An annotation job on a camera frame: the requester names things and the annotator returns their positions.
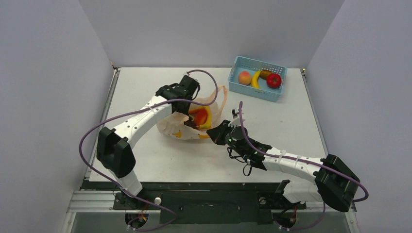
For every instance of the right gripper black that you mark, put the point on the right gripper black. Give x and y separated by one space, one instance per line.
217 132

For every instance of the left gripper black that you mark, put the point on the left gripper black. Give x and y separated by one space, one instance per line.
184 111

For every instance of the orange plastic bag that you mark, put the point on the orange plastic bag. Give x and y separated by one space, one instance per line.
173 125

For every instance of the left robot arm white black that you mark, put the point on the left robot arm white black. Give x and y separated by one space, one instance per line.
115 146

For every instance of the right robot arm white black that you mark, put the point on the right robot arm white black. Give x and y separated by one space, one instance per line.
330 180

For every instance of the fake yellow banana in bag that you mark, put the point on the fake yellow banana in bag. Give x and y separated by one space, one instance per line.
207 125

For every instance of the fake red mango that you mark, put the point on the fake red mango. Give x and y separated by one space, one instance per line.
200 117

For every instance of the fake peach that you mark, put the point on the fake peach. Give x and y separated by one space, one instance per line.
244 78

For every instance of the fake brown kiwi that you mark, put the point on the fake brown kiwi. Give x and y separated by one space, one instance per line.
264 74

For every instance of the fake red tomato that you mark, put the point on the fake red tomato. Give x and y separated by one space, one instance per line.
274 80

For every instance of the light blue plastic basket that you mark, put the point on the light blue plastic basket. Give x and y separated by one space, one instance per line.
252 65

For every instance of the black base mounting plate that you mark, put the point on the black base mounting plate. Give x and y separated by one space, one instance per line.
203 203

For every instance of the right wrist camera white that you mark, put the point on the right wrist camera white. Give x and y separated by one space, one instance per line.
237 118

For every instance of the aluminium rail frame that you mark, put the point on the aluminium rail frame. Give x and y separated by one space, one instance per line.
91 212

